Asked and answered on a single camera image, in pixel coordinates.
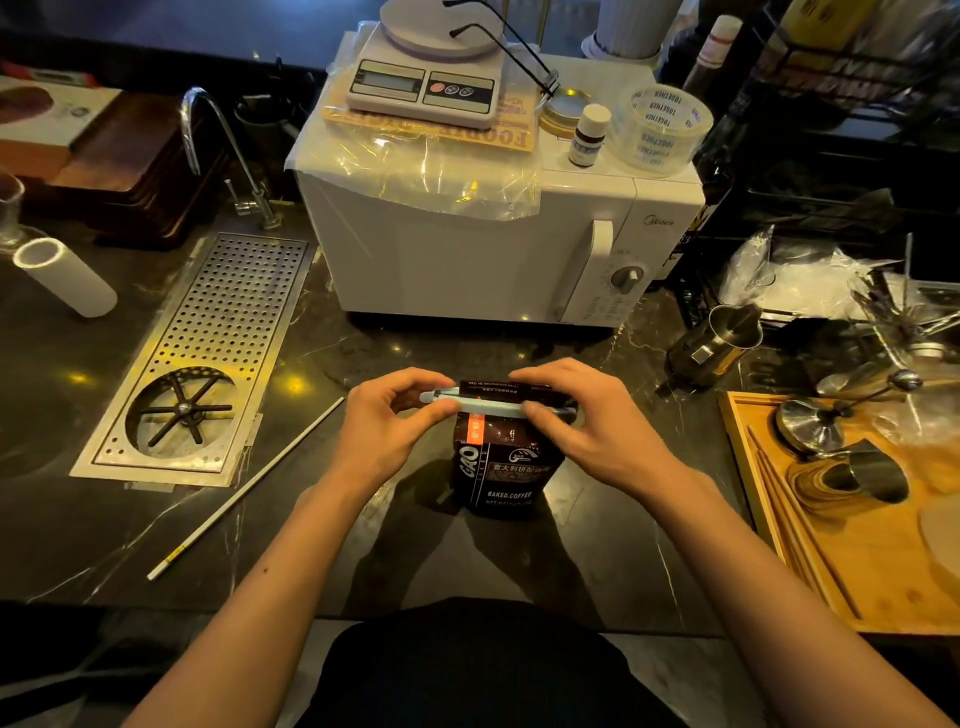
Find black marble countertop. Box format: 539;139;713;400
0;198;960;639

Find black cup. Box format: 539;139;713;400
233;93;301;163

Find stack of brown coasters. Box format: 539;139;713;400
785;457;856;515

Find person's left forearm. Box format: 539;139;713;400
123;479;391;728

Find dark bottle with white cap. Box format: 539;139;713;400
678;13;744;99

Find white ribbed cup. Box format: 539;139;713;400
581;0;685;63

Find crumpled white plastic bag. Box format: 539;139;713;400
716;224;901;322

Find person's right forearm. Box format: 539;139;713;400
644;468;958;728

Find yellow printed paper card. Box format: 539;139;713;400
322;82;538;154

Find gold round tin lid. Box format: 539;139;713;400
537;86;596;140

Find round steel lid with knob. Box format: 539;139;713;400
774;397;853;457

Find dark brown coffee bag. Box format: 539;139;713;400
452;378;579;519

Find yellow plastic bottle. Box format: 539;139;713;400
776;0;883;50

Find white digital kitchen scale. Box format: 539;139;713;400
344;0;505;131

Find red flat box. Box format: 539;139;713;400
0;62;100;90

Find thin dark wooden stick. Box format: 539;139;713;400
746;425;864;620

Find light blue sealing clip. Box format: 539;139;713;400
418;386;579;423

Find chrome curved faucet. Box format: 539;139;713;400
179;86;284;232

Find clear printed tape roll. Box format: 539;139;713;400
607;82;715;179

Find small white-capped bottle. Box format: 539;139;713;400
567;102;613;169

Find clear plastic bag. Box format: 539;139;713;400
869;382;960;466

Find bunch of steel bar tools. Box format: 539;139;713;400
847;232;960;346

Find stack of dark wooden trays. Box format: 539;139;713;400
0;89;230;253

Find person's right hand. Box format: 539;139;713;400
508;356;695;508

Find clear utensil container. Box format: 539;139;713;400
847;273;960;369

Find flat steel scoop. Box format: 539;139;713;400
815;358;960;399

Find perforated steel drain tray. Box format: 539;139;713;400
69;232;318;489

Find small steel measuring cup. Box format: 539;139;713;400
824;438;911;505

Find white paper roll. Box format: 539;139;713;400
12;236;119;319

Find clear plastic sheet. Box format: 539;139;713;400
286;20;543;223

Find steel milk pitcher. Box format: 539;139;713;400
656;303;765;399

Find person's left hand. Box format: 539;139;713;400
329;365;463;500

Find light wooden tray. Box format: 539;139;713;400
718;389;960;637

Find black thin-framed eyeglasses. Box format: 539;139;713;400
442;0;562;99

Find beige round paper disc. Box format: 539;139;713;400
918;491;960;579

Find long thin white stick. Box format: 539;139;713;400
146;395;346;583

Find clear glass cup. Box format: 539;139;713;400
0;168;46;253

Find white printed flat box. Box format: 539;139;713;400
0;74;124;181

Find white microwave oven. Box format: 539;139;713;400
286;22;708;329

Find black wire rack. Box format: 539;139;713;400
674;0;960;316

